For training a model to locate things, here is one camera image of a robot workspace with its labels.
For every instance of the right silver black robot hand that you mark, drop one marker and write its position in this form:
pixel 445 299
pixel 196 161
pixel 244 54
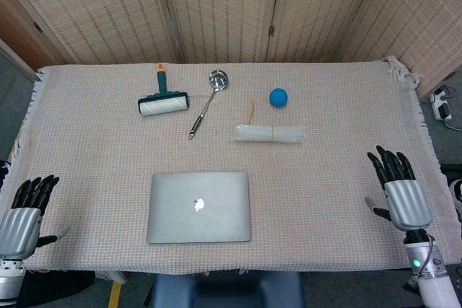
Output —
pixel 404 200

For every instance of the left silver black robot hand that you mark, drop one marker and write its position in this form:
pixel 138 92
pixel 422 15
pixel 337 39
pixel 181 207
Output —
pixel 19 219

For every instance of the silver laptop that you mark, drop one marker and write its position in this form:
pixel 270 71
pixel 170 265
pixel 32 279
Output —
pixel 199 207

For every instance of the white power strip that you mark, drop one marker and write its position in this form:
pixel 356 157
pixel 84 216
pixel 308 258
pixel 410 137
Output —
pixel 441 104

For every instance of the bundle of clear straws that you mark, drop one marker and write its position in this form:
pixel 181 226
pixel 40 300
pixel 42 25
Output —
pixel 269 133

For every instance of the blue ball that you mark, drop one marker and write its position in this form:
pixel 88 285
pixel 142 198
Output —
pixel 278 97

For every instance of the beige woven tablecloth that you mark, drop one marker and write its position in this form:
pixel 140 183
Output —
pixel 231 163

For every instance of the wooden stick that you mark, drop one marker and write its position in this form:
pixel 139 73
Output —
pixel 250 112

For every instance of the teal lint roller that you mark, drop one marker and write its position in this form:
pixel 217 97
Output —
pixel 163 100

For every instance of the woven folding screen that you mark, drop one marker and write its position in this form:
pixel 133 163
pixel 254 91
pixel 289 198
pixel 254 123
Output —
pixel 231 8

